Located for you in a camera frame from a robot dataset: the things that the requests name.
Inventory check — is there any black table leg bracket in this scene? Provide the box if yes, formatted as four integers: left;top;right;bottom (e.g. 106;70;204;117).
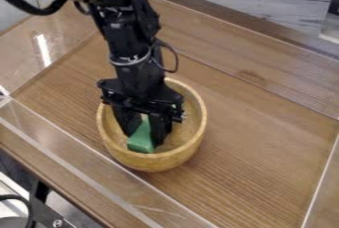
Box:
28;180;76;228

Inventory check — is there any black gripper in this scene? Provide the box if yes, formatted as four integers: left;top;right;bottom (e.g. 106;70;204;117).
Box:
96;57;184;147

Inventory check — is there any black cable bottom left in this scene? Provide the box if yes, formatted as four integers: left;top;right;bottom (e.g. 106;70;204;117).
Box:
0;193;34;228

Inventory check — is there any brown wooden bowl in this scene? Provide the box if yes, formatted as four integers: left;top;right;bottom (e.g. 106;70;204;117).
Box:
94;78;208;172

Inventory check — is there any clear acrylic tray wall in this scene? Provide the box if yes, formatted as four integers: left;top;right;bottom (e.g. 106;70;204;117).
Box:
0;0;339;228

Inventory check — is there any green rectangular block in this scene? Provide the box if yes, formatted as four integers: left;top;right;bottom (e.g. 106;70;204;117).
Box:
125;103;184;155

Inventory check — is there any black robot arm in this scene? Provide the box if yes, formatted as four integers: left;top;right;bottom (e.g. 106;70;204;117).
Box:
5;0;184;147

